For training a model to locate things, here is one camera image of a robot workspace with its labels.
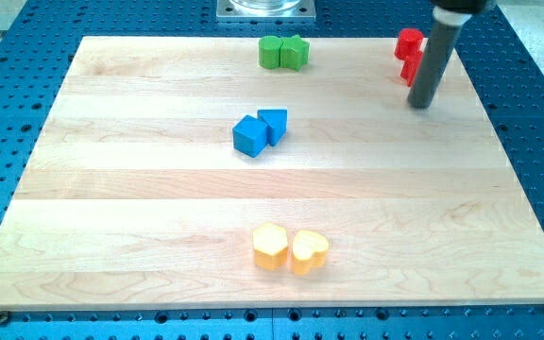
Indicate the black robot arm end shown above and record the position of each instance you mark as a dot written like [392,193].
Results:
[473,7]

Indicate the blue cube block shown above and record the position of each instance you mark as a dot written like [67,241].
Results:
[250,136]

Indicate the yellow heart block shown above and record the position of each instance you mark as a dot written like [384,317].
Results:
[309,251]

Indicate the blue triangle block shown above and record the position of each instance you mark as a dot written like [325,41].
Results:
[276,120]

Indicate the yellow hexagon block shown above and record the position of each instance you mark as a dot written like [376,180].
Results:
[270,246]

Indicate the light wooden board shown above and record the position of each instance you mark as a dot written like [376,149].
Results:
[135,198]

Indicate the green star block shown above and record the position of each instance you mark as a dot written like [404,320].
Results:
[294,52]

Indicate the green cylinder block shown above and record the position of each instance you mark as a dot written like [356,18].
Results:
[269,51]

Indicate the red block behind rod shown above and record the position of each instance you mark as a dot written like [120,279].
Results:
[410,67]

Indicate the red cylinder block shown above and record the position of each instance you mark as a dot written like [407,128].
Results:
[409,41]

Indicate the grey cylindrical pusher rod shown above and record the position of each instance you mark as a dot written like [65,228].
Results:
[446,28]

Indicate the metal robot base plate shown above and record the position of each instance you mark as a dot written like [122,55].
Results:
[265,10]

